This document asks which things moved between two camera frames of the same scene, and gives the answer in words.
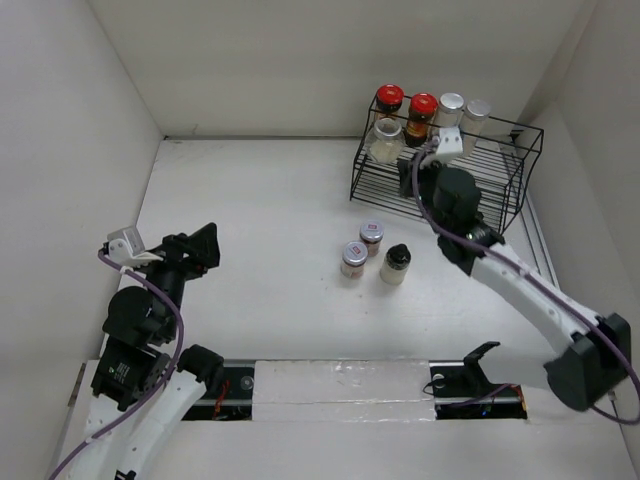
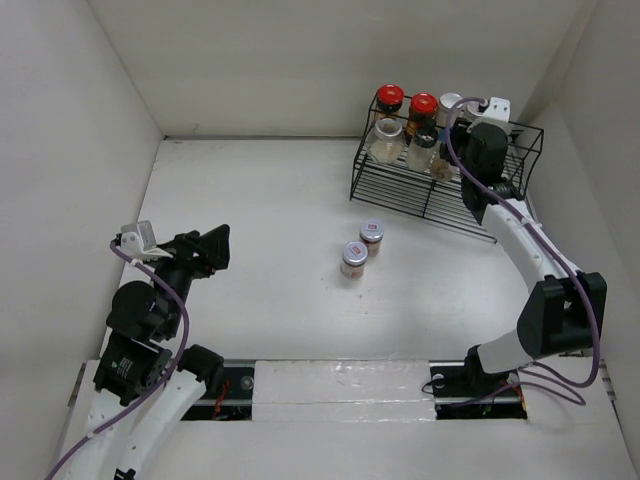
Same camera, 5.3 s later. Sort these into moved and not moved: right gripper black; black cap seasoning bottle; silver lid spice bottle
Moved: right gripper black; black cap seasoning bottle
Not moved: silver lid spice bottle
